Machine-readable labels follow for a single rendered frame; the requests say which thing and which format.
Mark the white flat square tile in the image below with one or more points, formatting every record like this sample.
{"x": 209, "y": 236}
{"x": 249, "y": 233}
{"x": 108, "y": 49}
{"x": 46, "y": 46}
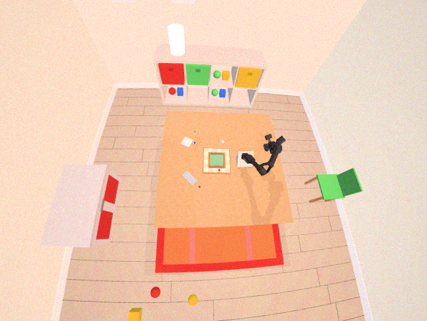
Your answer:
{"x": 186, "y": 141}

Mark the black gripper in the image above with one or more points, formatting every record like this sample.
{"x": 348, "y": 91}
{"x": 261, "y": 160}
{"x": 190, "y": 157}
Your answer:
{"x": 268, "y": 137}

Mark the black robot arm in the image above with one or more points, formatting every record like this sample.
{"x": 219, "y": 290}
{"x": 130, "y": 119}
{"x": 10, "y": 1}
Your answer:
{"x": 275, "y": 146}

